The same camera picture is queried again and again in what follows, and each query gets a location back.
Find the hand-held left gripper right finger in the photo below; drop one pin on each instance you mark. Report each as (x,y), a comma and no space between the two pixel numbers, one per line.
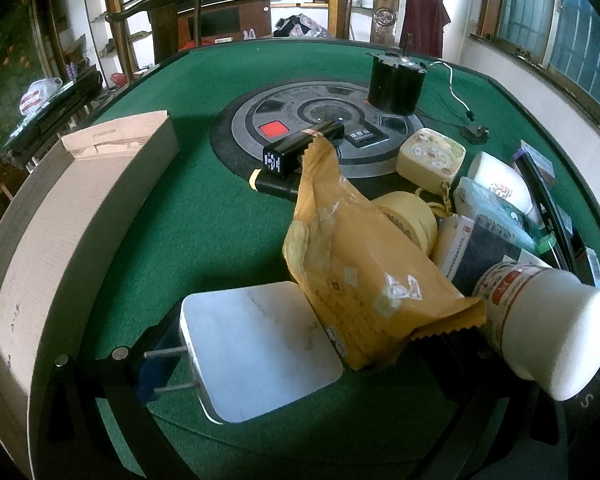
(505,410)

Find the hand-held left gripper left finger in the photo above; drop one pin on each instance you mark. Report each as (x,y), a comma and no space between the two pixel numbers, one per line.
(152,375)

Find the white medicine bottle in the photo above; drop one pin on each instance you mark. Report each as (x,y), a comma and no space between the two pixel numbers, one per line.
(545,320)

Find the cardboard box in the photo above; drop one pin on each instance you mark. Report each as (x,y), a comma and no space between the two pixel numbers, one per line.
(65,240)

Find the blue white box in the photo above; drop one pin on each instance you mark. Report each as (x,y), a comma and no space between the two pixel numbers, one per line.
(475,250)

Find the light blue tissue packet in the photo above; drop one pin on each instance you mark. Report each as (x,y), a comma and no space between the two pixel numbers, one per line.
(495,215)

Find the long black strip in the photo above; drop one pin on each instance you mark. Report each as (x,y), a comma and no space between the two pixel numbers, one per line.
(545,200)

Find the yellow snack packet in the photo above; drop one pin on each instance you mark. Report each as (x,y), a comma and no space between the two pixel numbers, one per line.
(350,260)

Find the yellow tape roll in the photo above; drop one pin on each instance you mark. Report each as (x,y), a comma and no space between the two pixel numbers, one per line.
(410,215)

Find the black marker yellow cap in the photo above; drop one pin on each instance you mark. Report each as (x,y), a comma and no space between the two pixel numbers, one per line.
(275,185)

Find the white container red print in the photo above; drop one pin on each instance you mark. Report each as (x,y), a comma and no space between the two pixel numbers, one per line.
(500,180)

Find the small purple white box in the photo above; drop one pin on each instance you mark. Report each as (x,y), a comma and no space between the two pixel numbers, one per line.
(535,157)

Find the cream round dial timer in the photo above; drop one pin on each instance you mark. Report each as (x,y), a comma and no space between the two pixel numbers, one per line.
(430,157)

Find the black rectangular case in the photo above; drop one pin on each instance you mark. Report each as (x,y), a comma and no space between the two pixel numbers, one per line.
(300,147)

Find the black item barcode label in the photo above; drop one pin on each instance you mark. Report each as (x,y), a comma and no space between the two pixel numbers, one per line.
(590,255)

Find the black side table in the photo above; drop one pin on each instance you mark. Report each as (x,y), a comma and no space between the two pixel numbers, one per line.
(50,115)

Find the white red plastic bag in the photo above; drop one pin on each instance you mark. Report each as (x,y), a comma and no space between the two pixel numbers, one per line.
(37,95)

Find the round grey table console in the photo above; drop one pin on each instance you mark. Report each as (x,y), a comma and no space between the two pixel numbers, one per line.
(300,110)

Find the black cylindrical motor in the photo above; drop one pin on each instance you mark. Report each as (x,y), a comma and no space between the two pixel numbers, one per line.
(395,85)

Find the dark wooden chair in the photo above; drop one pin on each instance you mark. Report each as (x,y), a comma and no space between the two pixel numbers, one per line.
(155,25)

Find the wooden television cabinet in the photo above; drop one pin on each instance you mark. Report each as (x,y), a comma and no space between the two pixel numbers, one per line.
(230,22)

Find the pile of clothes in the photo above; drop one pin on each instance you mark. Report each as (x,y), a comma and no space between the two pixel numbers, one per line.
(300,25)

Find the window with grille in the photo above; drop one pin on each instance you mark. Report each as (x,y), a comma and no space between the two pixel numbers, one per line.
(555,20)

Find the dark red garment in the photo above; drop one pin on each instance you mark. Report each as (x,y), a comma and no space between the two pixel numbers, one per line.
(425,20)

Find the wooden chair carved back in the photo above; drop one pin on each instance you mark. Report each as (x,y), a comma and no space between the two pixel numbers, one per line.
(375,15)

